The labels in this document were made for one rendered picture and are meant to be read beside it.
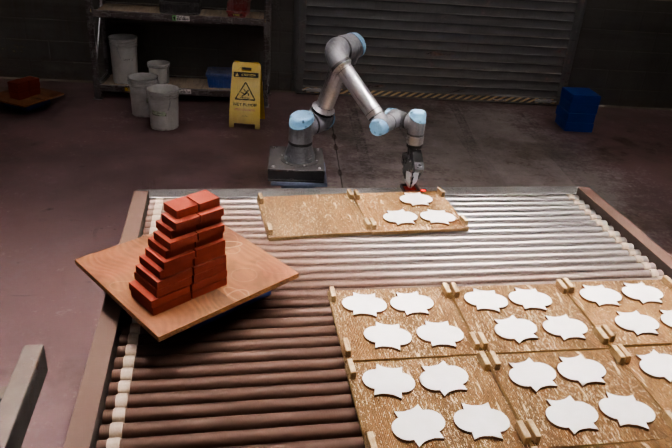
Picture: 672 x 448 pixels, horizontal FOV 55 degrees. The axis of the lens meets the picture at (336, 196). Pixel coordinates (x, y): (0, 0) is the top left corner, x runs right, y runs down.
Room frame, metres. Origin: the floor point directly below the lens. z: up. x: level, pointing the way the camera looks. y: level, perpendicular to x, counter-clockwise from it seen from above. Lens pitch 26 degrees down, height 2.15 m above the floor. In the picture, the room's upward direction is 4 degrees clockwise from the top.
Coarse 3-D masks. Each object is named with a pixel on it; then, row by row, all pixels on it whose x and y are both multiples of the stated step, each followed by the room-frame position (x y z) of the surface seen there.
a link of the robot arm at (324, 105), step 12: (348, 36) 2.86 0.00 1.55; (360, 36) 2.91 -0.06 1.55; (360, 48) 2.87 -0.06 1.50; (324, 84) 2.94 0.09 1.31; (336, 84) 2.90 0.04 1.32; (324, 96) 2.93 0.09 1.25; (336, 96) 2.93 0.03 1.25; (312, 108) 2.96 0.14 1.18; (324, 108) 2.94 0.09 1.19; (324, 120) 2.94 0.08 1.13
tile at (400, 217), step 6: (402, 210) 2.40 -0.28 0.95; (384, 216) 2.33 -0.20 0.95; (390, 216) 2.33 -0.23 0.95; (396, 216) 2.34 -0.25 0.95; (402, 216) 2.34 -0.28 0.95; (408, 216) 2.35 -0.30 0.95; (414, 216) 2.35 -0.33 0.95; (390, 222) 2.29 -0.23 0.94; (396, 222) 2.28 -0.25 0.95; (402, 222) 2.29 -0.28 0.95; (408, 222) 2.29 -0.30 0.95
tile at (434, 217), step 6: (432, 210) 2.42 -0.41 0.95; (444, 210) 2.43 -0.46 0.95; (420, 216) 2.36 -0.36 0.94; (426, 216) 2.36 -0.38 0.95; (432, 216) 2.36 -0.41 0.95; (438, 216) 2.37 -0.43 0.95; (444, 216) 2.37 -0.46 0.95; (450, 216) 2.37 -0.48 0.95; (432, 222) 2.31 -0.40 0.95; (438, 222) 2.31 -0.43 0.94; (444, 222) 2.32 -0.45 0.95; (450, 222) 2.33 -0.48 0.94
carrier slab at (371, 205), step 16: (384, 192) 2.58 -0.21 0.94; (400, 192) 2.59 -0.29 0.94; (416, 192) 2.61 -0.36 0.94; (432, 192) 2.62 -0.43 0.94; (368, 208) 2.41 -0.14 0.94; (384, 208) 2.42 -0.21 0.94; (400, 208) 2.43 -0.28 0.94; (416, 208) 2.45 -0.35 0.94; (432, 208) 2.46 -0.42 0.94; (448, 208) 2.47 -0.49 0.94; (384, 224) 2.28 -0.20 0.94; (416, 224) 2.30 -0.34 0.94
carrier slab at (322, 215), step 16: (272, 208) 2.35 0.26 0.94; (288, 208) 2.36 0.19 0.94; (304, 208) 2.37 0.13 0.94; (320, 208) 2.38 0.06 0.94; (336, 208) 2.39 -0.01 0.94; (352, 208) 2.40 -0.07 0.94; (272, 224) 2.21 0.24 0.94; (288, 224) 2.22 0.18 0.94; (304, 224) 2.23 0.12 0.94; (320, 224) 2.24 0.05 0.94; (336, 224) 2.25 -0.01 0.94; (352, 224) 2.26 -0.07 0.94; (272, 240) 2.11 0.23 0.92
